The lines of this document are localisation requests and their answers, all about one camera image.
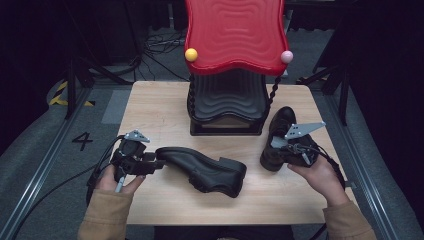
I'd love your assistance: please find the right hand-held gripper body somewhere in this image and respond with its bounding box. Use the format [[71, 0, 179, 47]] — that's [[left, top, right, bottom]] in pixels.
[[281, 121, 327, 167]]

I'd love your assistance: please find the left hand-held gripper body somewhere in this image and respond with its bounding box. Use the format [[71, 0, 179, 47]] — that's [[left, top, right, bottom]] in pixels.
[[109, 129, 155, 194]]

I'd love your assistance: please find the black leather shoe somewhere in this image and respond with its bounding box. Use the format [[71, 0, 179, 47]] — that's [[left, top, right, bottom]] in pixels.
[[259, 105, 322, 173], [155, 146, 248, 199]]

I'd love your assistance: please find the red and black shoe rack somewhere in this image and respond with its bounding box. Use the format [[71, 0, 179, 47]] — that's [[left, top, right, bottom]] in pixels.
[[183, 0, 294, 137]]

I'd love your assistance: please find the person's left hand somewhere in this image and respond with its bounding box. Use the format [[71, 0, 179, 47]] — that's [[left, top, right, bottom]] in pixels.
[[95, 164, 147, 195]]

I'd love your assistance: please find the person's right hand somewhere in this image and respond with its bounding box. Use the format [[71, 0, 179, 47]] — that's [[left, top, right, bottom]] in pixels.
[[287, 155, 351, 208]]

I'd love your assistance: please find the black metal stand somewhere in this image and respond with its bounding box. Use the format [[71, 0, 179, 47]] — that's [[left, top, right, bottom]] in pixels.
[[64, 0, 134, 121], [296, 59, 351, 126]]

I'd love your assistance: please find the yellow and black floor tape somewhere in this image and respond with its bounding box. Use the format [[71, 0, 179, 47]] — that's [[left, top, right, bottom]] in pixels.
[[49, 80, 96, 108]]

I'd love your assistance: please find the right hand-held gripper black cable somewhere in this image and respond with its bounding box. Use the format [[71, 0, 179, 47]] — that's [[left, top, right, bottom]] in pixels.
[[293, 143, 348, 191]]

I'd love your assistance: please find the hand-held gripper black cable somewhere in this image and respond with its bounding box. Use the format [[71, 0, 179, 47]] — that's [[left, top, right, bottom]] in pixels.
[[11, 134, 126, 240], [293, 143, 348, 191]]

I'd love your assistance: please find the left hand-held gripper black cable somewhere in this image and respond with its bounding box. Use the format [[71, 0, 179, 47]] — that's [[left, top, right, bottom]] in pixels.
[[11, 134, 126, 240]]

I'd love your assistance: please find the metal floor rail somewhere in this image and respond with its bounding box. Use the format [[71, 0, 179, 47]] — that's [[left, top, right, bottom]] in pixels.
[[0, 88, 91, 240], [324, 94, 401, 240]]

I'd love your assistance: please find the bundle of floor cables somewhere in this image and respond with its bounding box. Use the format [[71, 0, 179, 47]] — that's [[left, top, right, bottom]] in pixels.
[[134, 28, 191, 83]]

